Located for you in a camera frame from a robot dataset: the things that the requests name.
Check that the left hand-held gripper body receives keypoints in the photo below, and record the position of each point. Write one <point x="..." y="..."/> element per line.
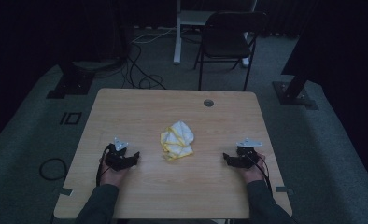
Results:
<point x="116" y="157"/>

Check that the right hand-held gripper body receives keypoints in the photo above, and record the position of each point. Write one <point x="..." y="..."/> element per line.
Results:
<point x="246" y="157"/>

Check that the white towel with yellow edge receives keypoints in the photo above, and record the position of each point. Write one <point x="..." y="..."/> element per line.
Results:
<point x="177" y="141"/>

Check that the person's right hand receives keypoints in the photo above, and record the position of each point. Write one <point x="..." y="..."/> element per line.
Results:
<point x="253" y="174"/>

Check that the person's left hand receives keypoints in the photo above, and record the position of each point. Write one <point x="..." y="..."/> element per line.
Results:
<point x="112" y="175"/>

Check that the grey tape piece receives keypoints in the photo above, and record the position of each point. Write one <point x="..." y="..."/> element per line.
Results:
<point x="66" y="191"/>
<point x="283" y="189"/>

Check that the grey round table grommet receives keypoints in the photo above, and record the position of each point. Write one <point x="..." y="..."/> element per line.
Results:
<point x="208" y="103"/>

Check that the black stand with flat base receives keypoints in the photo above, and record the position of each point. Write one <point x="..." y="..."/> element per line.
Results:
<point x="74" y="82"/>

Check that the black folding chair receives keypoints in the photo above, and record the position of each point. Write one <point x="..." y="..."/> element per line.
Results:
<point x="225" y="40"/>

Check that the black slanted post with base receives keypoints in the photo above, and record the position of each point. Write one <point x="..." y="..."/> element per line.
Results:
<point x="294" y="93"/>

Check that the white desk frame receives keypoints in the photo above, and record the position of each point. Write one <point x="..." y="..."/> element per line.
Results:
<point x="177" y="40"/>

